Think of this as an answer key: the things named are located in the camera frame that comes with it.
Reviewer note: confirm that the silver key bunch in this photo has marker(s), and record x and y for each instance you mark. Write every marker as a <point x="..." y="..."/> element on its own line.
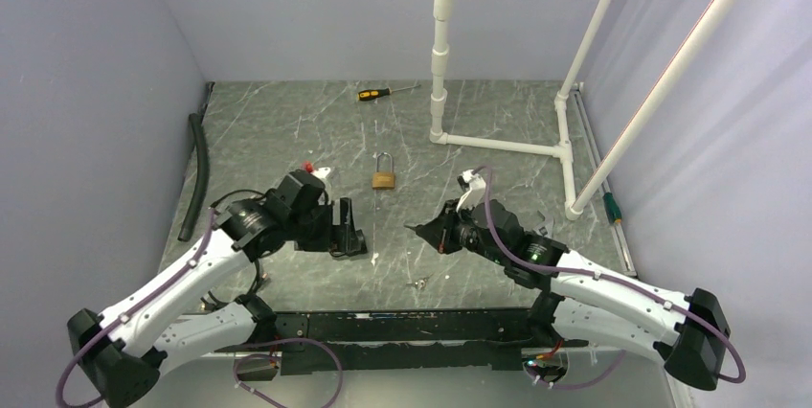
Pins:
<point x="419" y="283"/>

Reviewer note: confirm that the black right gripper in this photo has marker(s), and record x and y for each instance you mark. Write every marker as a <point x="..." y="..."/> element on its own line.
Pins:
<point x="432" y="231"/>

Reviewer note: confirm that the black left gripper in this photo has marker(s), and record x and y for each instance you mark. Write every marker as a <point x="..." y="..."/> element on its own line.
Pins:
<point x="338" y="238"/>

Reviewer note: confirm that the yellow black screwdriver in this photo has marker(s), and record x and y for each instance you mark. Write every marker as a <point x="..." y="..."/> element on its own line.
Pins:
<point x="369" y="95"/>

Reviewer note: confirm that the green handle screwdriver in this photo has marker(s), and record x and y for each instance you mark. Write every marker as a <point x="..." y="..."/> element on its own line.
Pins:
<point x="612" y="208"/>

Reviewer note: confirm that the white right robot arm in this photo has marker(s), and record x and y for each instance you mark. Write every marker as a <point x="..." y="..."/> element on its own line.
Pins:
<point x="582" y="300"/>

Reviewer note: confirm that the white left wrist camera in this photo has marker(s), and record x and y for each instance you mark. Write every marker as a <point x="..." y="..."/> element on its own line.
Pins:
<point x="322" y="173"/>

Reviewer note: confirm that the white pvc pipe frame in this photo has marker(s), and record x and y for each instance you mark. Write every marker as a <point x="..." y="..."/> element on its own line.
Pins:
<point x="574" y="201"/>

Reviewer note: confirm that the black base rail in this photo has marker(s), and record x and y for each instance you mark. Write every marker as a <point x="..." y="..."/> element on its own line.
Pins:
<point x="498" y="339"/>

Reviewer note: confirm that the brass padlock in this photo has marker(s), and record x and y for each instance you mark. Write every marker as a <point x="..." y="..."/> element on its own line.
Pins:
<point x="384" y="177"/>

